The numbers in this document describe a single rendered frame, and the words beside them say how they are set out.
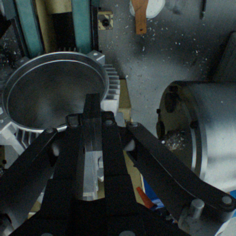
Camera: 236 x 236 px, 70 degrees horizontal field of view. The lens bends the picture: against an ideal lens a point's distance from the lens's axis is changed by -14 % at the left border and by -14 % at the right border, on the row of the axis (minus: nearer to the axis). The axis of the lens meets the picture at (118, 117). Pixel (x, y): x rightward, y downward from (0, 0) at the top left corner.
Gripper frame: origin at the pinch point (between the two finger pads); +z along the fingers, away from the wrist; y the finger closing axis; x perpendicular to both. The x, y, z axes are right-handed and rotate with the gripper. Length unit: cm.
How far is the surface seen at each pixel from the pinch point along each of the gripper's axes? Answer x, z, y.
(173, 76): -4.1, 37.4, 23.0
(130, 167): -21.8, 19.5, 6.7
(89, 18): 10.8, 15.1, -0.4
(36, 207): -26.3, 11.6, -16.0
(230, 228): -527, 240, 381
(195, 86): -0.6, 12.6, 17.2
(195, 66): -0.7, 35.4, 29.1
